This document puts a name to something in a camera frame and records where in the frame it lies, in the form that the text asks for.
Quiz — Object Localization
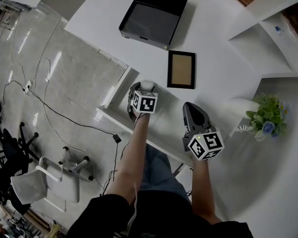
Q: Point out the white hutch shelf unit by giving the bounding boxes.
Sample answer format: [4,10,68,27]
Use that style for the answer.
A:
[175,0,298,230]

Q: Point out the black floor cable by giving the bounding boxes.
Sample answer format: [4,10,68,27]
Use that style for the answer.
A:
[1,79,115,136]

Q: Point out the person's right forearm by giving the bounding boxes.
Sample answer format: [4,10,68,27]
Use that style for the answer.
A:
[190,156,225,225]

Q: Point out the white swivel chair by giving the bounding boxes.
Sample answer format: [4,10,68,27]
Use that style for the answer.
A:
[10,146,94,212]

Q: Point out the black office chair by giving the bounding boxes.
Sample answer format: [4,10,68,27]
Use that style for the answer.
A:
[0,121,40,175]

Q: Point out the grey floor cable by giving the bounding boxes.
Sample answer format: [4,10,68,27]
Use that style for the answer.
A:
[10,8,63,89]

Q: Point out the person's blue jeans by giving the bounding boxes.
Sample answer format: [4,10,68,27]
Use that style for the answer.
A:
[138,144,192,201]

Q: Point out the white power strip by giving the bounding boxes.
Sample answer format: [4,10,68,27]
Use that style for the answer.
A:
[22,79,33,94]

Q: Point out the black open box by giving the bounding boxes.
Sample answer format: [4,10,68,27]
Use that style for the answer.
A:
[118,0,189,51]

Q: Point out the white vase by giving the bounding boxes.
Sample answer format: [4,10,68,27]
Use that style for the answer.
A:
[227,97,261,136]

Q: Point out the black picture frame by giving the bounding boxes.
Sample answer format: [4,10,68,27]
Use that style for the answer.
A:
[166,50,197,90]

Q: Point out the person's black shirt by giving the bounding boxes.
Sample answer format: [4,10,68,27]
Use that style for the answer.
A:
[66,189,254,238]

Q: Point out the artificial flower bouquet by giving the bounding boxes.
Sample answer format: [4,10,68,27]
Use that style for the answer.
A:
[235,92,292,141]

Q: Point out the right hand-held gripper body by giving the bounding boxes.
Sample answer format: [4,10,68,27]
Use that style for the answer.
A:
[182,102,225,162]

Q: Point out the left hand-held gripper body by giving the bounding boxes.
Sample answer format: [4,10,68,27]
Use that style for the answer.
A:
[127,90,159,121]

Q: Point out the person's left forearm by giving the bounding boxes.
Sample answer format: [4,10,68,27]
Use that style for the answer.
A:
[104,112,151,204]

